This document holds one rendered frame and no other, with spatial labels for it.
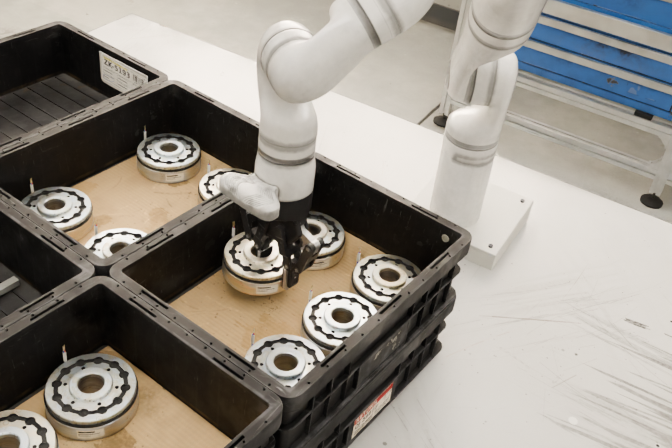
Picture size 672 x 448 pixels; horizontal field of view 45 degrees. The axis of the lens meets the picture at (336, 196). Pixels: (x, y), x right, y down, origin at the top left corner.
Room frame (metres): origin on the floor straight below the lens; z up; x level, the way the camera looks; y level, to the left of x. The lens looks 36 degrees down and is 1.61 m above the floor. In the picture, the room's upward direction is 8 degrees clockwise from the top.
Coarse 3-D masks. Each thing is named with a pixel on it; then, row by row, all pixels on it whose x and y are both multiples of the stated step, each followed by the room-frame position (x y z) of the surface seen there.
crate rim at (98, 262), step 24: (144, 96) 1.16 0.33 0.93; (192, 96) 1.18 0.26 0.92; (72, 120) 1.05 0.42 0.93; (240, 120) 1.13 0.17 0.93; (24, 144) 0.98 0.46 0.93; (0, 192) 0.86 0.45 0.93; (24, 216) 0.82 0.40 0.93; (192, 216) 0.86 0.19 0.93; (72, 240) 0.78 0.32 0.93; (144, 240) 0.80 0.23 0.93; (96, 264) 0.74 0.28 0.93
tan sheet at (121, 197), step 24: (120, 168) 1.09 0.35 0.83; (216, 168) 1.12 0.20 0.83; (96, 192) 1.01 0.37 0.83; (120, 192) 1.02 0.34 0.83; (144, 192) 1.03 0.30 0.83; (168, 192) 1.04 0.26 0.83; (192, 192) 1.05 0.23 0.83; (96, 216) 0.95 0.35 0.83; (120, 216) 0.96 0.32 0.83; (144, 216) 0.97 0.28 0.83; (168, 216) 0.98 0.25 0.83
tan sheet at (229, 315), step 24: (360, 240) 0.98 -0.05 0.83; (336, 264) 0.92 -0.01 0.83; (216, 288) 0.83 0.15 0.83; (312, 288) 0.86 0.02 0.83; (336, 288) 0.87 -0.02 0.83; (192, 312) 0.78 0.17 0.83; (216, 312) 0.79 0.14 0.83; (240, 312) 0.79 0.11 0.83; (264, 312) 0.80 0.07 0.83; (288, 312) 0.81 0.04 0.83; (216, 336) 0.74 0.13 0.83; (240, 336) 0.75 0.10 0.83; (264, 336) 0.76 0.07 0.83
